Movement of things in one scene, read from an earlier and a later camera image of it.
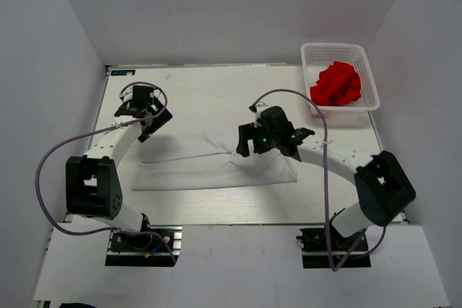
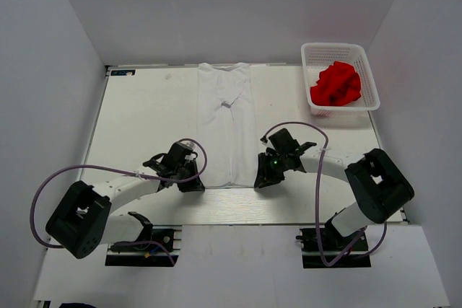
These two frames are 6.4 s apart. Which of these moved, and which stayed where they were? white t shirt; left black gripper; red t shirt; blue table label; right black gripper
Moved: right black gripper; white t shirt; left black gripper
Stayed: red t shirt; blue table label
